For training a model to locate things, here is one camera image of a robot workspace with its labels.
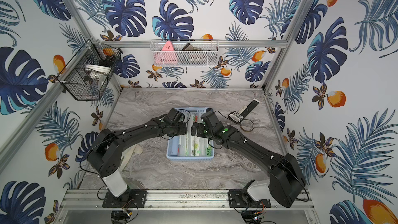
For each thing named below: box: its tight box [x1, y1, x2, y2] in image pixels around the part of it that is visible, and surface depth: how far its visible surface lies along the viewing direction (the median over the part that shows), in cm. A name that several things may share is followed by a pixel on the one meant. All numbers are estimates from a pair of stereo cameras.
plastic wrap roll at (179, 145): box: [177, 135, 182, 157], surface depth 91 cm
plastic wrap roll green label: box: [198, 137, 206, 157], surface depth 89 cm
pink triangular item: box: [153, 40, 178, 65], surface depth 92 cm
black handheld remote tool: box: [228, 98, 261, 124], surface depth 109 cm
